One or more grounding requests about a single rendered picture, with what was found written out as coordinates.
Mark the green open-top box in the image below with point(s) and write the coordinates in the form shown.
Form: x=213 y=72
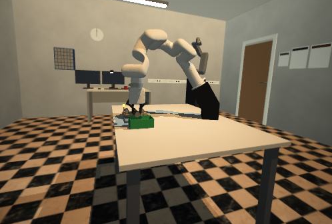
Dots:
x=141 y=122

